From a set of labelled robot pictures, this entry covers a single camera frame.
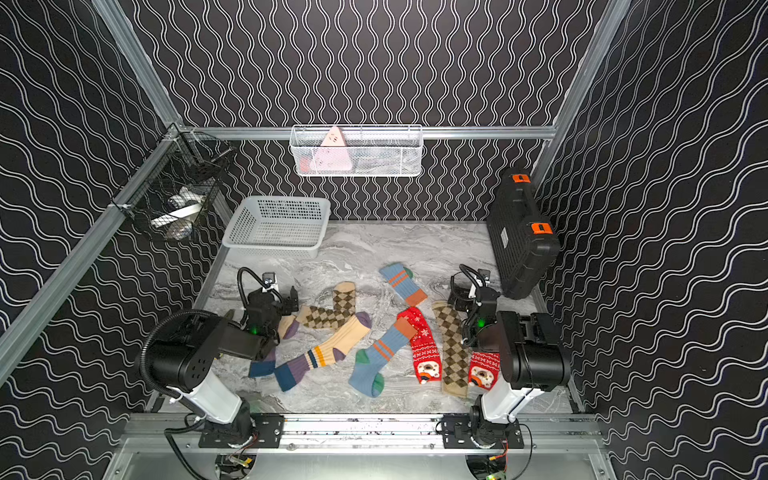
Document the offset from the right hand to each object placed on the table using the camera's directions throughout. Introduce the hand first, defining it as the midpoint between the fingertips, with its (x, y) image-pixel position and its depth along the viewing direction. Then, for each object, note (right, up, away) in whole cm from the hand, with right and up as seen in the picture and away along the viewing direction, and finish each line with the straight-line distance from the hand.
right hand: (472, 285), depth 96 cm
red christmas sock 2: (0, -22, -11) cm, 25 cm away
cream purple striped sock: (-43, -18, -9) cm, 48 cm away
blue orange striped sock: (-23, +2, +7) cm, 24 cm away
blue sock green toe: (-32, -21, -11) cm, 39 cm away
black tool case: (+12, +13, -11) cm, 21 cm away
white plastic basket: (-71, +21, +23) cm, 77 cm away
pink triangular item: (-44, +38, -9) cm, 59 cm away
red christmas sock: (-16, -17, -10) cm, 26 cm away
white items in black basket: (-80, +22, -20) cm, 85 cm away
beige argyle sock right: (-8, -22, -11) cm, 25 cm away
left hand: (-62, +1, -3) cm, 62 cm away
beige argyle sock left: (-41, -6, +1) cm, 42 cm away
